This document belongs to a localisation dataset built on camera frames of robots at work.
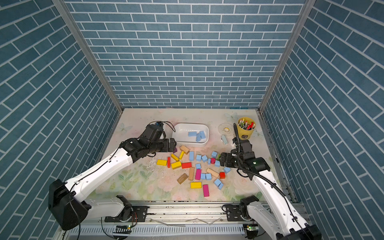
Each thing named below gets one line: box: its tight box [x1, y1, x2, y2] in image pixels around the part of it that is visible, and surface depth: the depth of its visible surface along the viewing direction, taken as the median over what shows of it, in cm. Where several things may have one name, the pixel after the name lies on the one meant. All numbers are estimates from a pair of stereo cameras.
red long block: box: [181, 162, 192, 169], surface depth 92 cm
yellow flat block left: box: [156, 159, 168, 166], surface depth 93 cm
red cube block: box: [219, 172, 226, 179], surface depth 88 cm
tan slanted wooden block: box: [206, 167, 220, 178], surface depth 89 cm
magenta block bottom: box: [203, 184, 210, 197], surface depth 82 cm
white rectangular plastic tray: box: [172, 122, 210, 147], surface depth 106 cm
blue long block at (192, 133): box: [188, 131, 197, 137], surface depth 108 cm
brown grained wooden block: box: [176, 173, 189, 185], surface depth 86 cm
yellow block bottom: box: [190, 182, 202, 189], surface depth 85 cm
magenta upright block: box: [195, 169, 202, 181], surface depth 88 cm
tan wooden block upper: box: [180, 145, 190, 155], surface depth 97 cm
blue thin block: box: [196, 132, 202, 142], surface depth 104 cm
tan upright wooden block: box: [188, 167, 195, 181], surface depth 88 cm
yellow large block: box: [171, 161, 182, 170], surface depth 91 cm
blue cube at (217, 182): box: [214, 178, 222, 187], surface depth 84 cm
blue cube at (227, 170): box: [224, 167, 232, 174], surface depth 88 cm
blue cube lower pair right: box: [205, 173, 212, 181], surface depth 86 cm
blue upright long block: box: [189, 151, 195, 161], surface depth 96 cm
